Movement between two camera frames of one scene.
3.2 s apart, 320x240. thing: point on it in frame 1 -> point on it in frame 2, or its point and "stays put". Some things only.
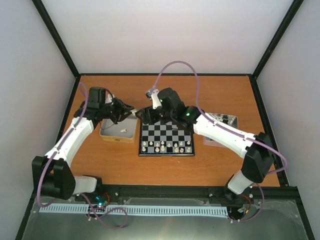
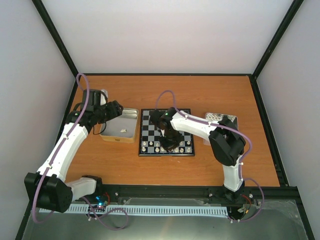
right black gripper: (147, 114) -> (167, 147)
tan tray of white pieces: (126, 131) stays put
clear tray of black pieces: (231, 120) stays put
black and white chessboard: (159, 139) stays put
